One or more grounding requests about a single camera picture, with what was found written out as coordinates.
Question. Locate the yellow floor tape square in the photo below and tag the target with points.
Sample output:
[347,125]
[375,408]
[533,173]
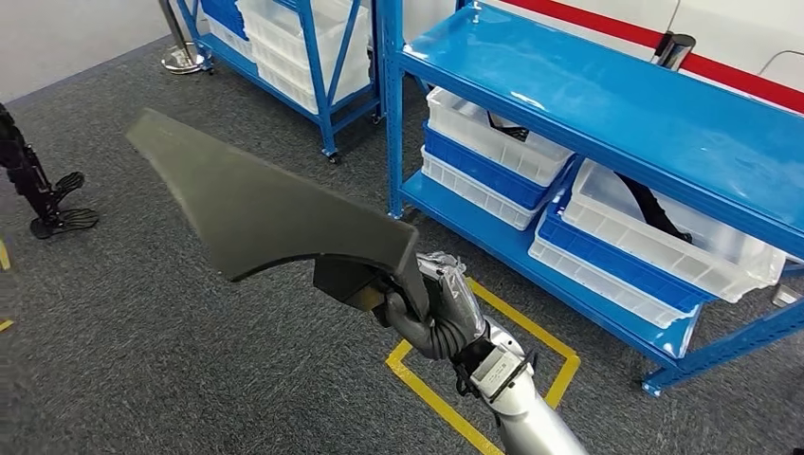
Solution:
[3,257]

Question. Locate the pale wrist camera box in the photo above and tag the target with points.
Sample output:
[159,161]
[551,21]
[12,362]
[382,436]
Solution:
[499,370]

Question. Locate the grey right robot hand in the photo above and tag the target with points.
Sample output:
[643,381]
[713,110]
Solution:
[452,295]

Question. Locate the black humanoid robot legs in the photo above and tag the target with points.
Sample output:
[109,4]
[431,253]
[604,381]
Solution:
[38,201]

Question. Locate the red barrier belt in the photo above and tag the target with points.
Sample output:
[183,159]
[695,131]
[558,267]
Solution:
[584,19]
[754,85]

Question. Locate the metal floor plate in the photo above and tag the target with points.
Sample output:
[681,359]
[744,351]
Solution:
[785,295]

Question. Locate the white car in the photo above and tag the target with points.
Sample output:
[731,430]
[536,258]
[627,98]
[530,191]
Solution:
[722,25]

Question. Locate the black plastic bracket panel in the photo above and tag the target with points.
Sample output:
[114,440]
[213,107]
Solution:
[251,201]

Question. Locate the chrome stanchion post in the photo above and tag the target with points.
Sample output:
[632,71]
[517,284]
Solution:
[182,60]
[675,53]

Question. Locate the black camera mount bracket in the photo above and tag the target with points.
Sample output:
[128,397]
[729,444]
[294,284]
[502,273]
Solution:
[463,370]

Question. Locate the white plastic crate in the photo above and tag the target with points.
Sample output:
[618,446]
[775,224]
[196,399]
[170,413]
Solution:
[283,60]
[502,157]
[276,19]
[477,201]
[691,264]
[232,44]
[603,292]
[289,91]

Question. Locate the black curved plastic part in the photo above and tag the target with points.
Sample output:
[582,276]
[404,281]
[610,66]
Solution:
[653,210]
[512,130]

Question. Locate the blue metal shelf rack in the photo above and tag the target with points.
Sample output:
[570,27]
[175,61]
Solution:
[325,119]
[597,94]

